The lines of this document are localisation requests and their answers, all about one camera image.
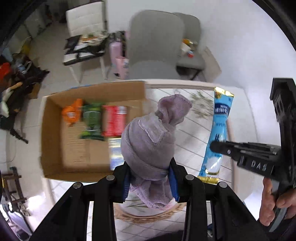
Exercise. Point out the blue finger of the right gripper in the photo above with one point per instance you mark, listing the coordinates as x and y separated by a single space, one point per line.
253 150

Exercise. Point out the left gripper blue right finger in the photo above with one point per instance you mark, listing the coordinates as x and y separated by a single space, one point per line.
173 177

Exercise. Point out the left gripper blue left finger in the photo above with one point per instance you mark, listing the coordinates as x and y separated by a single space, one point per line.
126 181

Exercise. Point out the blue tube snack packet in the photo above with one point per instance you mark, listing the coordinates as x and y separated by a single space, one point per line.
212 161

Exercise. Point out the purple knitted cloth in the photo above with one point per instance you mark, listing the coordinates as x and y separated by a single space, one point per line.
148 145

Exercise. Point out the orange snack packet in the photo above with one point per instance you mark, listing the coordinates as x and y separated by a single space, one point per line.
72 114

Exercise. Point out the person's right hand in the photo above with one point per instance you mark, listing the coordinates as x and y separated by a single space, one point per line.
268 203

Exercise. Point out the blue white carton pack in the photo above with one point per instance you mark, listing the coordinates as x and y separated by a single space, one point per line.
116 158

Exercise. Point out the green snack packet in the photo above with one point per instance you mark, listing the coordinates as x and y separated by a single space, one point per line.
92 117

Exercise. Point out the red snack packet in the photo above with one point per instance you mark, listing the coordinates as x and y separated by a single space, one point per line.
114 120

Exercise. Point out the far grey chair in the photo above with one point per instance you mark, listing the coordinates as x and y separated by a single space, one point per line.
190 41

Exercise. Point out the grey chair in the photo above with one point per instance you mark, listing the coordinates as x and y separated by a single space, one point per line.
190 41
154 44

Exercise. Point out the red lid jar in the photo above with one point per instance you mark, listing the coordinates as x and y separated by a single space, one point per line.
190 54

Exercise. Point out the pink gift bag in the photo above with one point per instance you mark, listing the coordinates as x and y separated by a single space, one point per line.
122 64

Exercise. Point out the wooden stool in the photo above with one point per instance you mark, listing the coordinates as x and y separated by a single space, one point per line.
12 189

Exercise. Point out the small brown cardboard box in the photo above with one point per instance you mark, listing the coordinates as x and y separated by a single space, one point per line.
35 90

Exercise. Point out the pink suitcase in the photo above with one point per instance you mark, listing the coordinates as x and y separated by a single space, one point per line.
115 51

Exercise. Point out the near grey chair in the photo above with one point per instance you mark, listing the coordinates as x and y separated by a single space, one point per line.
154 44

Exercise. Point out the black bag on chair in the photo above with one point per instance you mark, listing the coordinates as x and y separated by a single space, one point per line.
93 45

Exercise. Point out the clothes pile on rack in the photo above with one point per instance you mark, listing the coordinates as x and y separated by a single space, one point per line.
22 77

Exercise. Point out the white padded chair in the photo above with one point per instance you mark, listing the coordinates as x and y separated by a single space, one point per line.
87 28

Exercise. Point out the white board against wall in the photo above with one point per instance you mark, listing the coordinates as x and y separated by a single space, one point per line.
212 69

